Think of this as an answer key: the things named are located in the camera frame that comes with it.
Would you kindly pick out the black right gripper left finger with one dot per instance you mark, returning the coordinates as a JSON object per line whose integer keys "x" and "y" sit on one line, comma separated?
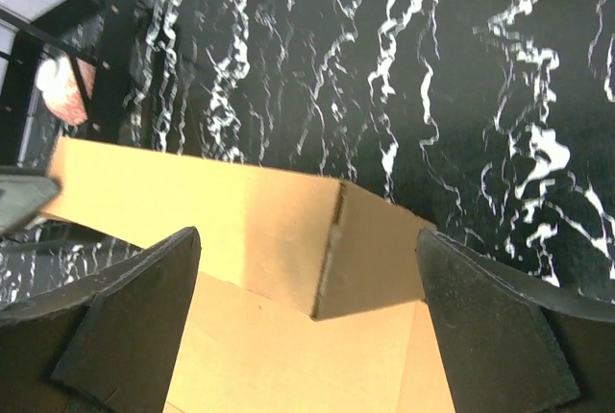
{"x": 105, "y": 343}

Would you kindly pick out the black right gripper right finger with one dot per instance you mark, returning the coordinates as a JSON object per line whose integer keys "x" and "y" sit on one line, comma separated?
{"x": 510, "y": 342}

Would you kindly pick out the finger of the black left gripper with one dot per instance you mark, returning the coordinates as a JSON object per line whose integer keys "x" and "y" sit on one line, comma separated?
{"x": 24, "y": 192}

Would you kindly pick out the brown cardboard box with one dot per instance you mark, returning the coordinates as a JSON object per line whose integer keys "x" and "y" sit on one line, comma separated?
{"x": 308, "y": 297}

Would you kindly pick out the red patterned bowl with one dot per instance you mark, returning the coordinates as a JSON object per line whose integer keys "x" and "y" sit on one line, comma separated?
{"x": 60, "y": 92}

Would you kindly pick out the black wire dish rack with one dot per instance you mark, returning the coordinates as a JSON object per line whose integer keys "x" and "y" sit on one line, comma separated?
{"x": 99, "y": 38}

